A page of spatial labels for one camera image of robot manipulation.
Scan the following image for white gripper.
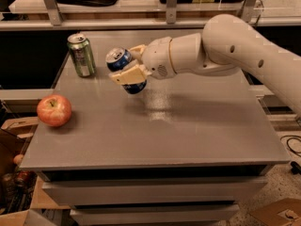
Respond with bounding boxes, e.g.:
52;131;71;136
109;37;176;85

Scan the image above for blue pepsi can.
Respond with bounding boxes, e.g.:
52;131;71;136
105;47;147;94

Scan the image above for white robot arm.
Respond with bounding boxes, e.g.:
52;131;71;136
109;14;301;116

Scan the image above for green soda can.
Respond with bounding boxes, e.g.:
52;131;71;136
67;33;96;77

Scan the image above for red apple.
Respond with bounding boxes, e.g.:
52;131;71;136
37;94;71;127

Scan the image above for grey drawer cabinet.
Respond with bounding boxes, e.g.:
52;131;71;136
19;27;292;226

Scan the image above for cardboard box left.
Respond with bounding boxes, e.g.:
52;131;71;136
0;117;38;176

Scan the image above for cardboard box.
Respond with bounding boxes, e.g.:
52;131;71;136
250;198;301;226
0;117;38;176

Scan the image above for upper grey drawer front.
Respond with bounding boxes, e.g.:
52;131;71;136
42;176;266;206

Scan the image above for grey drawer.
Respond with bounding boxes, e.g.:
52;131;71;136
42;176;266;206
71;204;239;226

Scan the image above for wooden back shelf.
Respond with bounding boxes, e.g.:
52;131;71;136
0;0;301;31

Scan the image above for lower grey drawer front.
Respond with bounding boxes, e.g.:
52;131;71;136
71;204;239;226

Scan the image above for cardboard box bottom right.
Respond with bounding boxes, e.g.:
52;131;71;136
250;198;301;226

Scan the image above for middle metal bracket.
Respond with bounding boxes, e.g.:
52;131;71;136
166;0;177;24

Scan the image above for metal bracket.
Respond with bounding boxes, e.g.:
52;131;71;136
43;0;62;25
166;0;177;24
238;0;257;23

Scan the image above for left metal bracket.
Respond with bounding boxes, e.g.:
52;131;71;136
43;0;62;25

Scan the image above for right metal bracket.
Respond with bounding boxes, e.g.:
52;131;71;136
238;0;257;23

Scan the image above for black cable on floor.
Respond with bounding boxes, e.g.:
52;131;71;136
279;135;301;176

